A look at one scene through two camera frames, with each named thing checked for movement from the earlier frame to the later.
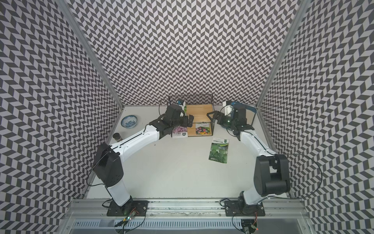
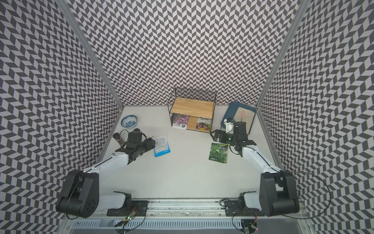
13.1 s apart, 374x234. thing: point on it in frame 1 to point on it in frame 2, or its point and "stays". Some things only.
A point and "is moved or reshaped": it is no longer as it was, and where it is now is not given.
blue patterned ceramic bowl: [129, 121] stays
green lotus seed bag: [219, 148] stays
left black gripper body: [182, 121] to [145, 146]
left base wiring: [128, 218] stays
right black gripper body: [227, 121] to [229, 138]
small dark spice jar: [117, 136] stays
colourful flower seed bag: [202, 128] is moved or reshaped
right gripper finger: [216, 115] to [216, 134]
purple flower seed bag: [179, 132] is moved or reshaped
